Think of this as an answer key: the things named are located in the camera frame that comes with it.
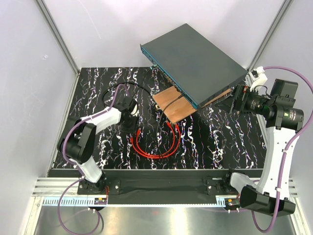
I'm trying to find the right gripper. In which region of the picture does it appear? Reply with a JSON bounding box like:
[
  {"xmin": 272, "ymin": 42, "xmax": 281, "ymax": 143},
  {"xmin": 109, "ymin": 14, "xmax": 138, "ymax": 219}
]
[{"xmin": 214, "ymin": 84, "xmax": 274, "ymax": 116}]

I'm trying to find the red ethernet cable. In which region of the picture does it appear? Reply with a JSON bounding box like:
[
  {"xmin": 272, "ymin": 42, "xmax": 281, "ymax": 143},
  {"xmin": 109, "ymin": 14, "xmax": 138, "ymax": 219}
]
[{"xmin": 131, "ymin": 120, "xmax": 182, "ymax": 159}]

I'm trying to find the black ethernet cable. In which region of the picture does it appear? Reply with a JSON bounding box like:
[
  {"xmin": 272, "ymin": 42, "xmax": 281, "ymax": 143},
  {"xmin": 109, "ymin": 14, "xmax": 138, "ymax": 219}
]
[
  {"xmin": 155, "ymin": 94, "xmax": 186, "ymax": 134},
  {"xmin": 102, "ymin": 82, "xmax": 158, "ymax": 108}
]

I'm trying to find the grey network switch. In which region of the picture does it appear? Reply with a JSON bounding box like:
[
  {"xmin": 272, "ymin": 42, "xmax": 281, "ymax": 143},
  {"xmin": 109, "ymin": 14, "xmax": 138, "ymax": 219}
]
[{"xmin": 140, "ymin": 23, "xmax": 247, "ymax": 109}]

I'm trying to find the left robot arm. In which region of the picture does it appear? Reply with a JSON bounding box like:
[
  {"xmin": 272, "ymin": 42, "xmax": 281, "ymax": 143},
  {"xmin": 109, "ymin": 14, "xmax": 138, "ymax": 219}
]
[{"xmin": 57, "ymin": 97, "xmax": 138, "ymax": 194}]

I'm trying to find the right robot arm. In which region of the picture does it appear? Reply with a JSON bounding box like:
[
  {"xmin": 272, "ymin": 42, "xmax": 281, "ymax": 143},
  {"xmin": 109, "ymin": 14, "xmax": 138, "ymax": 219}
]
[{"xmin": 222, "ymin": 79, "xmax": 304, "ymax": 216}]

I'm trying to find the wooden board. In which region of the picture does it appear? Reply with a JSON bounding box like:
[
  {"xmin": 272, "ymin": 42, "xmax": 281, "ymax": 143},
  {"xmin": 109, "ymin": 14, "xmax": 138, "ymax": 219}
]
[{"xmin": 153, "ymin": 86, "xmax": 231, "ymax": 123}]

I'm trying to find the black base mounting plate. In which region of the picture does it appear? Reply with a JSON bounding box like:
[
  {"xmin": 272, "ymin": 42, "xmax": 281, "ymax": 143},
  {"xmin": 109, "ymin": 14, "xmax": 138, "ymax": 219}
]
[{"xmin": 47, "ymin": 168, "xmax": 265, "ymax": 205}]

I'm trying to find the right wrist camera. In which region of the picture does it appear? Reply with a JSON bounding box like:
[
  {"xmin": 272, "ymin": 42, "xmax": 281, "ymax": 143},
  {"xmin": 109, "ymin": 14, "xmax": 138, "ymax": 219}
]
[{"xmin": 248, "ymin": 66, "xmax": 268, "ymax": 91}]

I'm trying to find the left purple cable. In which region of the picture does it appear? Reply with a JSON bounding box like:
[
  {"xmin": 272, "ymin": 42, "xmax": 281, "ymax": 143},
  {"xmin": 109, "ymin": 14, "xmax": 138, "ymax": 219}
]
[{"xmin": 57, "ymin": 84, "xmax": 132, "ymax": 234}]

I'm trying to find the aluminium frame rail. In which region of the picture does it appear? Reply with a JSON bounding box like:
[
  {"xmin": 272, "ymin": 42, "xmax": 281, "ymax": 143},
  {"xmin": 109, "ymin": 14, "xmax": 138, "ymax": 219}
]
[{"xmin": 31, "ymin": 178, "xmax": 299, "ymax": 209}]

